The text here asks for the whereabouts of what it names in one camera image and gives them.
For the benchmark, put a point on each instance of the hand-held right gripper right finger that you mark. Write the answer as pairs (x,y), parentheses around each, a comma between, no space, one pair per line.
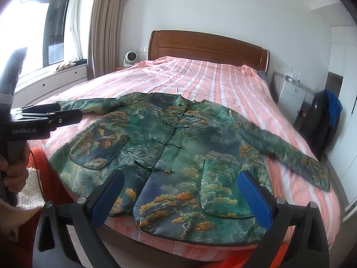
(255,201)

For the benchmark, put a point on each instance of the white window seat cabinet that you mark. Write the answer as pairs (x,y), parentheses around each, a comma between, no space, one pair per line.
(55,81)

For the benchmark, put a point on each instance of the clear bottle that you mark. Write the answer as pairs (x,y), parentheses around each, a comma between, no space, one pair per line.
(298,79)

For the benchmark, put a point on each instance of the person's left hand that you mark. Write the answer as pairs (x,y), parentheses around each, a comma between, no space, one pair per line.
(16,178)

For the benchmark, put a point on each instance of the wooden nightstand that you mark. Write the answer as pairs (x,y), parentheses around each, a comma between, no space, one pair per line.
(121,69)

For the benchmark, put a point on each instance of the window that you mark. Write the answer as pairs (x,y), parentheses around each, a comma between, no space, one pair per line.
(55,33)

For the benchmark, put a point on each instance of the wooden headboard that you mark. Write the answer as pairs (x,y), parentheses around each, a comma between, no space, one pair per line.
(195,44)

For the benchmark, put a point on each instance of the dark hanging jacket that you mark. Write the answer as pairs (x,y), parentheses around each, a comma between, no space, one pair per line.
(320,117)

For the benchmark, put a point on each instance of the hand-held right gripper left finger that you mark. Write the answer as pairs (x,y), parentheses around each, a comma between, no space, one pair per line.
(108,198)

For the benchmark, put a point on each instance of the blue hanging garment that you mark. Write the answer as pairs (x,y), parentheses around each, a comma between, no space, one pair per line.
(336,107)

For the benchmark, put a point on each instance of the green printed jacket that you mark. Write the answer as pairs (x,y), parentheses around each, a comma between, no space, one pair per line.
(178,173)

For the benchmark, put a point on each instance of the white sheer curtain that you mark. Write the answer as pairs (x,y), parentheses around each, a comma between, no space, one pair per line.
(78,25)

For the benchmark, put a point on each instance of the pink striped bed sheet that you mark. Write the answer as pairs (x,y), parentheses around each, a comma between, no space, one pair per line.
(212,81)

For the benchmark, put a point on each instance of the grey pillow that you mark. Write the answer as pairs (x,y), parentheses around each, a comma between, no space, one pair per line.
(262,74)

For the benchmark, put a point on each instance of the beige cushion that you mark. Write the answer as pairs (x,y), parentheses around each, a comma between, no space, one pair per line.
(65,66)

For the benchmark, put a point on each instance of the person's left forearm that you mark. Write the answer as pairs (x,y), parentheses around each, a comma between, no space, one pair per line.
(16,215)

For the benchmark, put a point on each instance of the red fleece garment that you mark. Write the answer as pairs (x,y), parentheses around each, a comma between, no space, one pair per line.
(47,162)

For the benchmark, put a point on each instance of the white wardrobe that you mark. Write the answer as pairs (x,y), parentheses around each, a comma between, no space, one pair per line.
(345,61)

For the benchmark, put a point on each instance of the white dresser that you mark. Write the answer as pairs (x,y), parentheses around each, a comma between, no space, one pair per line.
(292,95)

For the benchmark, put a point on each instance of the brown curtain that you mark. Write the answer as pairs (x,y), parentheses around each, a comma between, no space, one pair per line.
(108,19)

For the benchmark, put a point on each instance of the white desk fan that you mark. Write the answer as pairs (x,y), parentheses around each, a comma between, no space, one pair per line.
(129,58)

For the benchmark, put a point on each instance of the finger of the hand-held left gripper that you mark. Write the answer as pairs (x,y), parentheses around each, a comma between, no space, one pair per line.
(41,108)
(67,117)

